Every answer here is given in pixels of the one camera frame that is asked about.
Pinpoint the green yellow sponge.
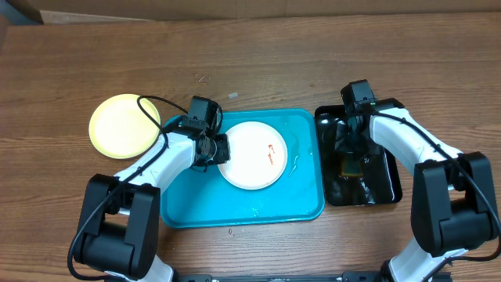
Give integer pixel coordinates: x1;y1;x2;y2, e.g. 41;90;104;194
340;156;363;177

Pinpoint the white plate with stain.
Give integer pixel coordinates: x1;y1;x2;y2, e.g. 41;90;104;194
218;121;288;190

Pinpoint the yellow plate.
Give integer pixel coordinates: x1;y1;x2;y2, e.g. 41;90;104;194
88;93;160;159

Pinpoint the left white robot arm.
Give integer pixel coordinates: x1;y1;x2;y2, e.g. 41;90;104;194
67;133;230;281

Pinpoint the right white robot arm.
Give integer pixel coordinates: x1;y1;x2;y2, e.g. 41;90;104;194
344;98;500;281

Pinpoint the black water tray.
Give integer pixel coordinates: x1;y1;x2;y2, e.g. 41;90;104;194
314;105;402;207

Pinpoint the teal plastic tray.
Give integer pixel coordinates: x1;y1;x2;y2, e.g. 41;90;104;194
160;109;325;229

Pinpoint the brown cardboard panel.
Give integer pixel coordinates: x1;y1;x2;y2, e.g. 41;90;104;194
9;0;500;21

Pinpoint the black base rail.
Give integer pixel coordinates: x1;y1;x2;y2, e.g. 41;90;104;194
168;271;389;282

